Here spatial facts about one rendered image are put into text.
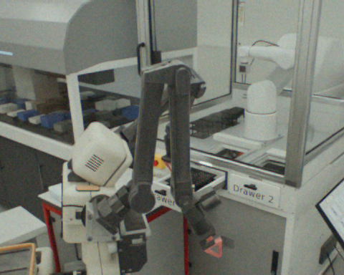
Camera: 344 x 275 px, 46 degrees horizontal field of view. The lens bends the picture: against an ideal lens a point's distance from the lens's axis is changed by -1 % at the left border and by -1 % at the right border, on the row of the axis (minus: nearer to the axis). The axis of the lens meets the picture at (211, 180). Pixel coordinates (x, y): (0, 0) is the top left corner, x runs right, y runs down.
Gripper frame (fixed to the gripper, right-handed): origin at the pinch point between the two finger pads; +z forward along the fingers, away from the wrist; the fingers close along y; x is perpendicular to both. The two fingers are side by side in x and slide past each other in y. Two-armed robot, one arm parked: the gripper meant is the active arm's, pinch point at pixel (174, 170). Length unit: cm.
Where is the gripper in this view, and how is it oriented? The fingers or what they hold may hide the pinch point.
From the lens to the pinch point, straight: 207.7
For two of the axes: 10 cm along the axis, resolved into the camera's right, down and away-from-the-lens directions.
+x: -7.7, -2.8, 5.7
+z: 0.8, 8.5, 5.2
